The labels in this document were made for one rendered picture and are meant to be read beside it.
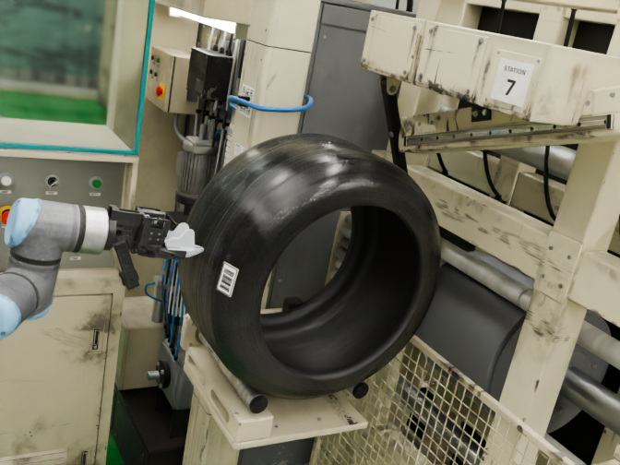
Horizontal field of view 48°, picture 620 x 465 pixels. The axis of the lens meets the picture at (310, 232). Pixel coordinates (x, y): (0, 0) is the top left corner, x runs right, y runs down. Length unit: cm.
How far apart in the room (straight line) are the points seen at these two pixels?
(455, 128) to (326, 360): 66
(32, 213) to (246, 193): 41
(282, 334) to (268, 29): 78
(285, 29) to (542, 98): 66
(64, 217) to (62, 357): 98
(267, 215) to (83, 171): 83
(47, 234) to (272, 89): 70
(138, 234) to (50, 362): 93
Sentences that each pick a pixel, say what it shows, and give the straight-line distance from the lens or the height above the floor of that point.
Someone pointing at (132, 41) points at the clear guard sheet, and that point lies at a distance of 202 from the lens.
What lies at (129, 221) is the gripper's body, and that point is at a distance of 139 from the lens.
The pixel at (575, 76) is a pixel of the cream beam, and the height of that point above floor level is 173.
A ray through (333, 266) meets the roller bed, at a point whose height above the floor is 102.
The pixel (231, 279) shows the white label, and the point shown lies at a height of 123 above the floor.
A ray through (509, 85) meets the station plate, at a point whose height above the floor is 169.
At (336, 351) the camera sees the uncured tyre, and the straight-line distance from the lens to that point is 183.
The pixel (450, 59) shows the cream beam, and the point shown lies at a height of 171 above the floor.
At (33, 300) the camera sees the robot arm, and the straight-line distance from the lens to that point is 132.
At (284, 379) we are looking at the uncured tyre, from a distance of 157.
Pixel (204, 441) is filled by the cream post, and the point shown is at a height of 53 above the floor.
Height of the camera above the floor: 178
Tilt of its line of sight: 18 degrees down
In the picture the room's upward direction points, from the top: 11 degrees clockwise
